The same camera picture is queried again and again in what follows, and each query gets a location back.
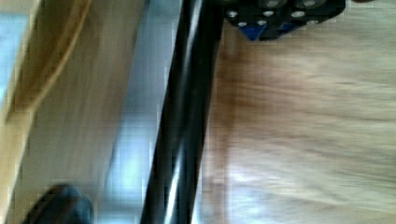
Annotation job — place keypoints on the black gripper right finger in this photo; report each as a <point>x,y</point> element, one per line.
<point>266,20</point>

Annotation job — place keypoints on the black drawer handle bar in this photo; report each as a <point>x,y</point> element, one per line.
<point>174,173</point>

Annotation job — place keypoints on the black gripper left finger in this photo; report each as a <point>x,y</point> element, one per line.
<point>61,204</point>

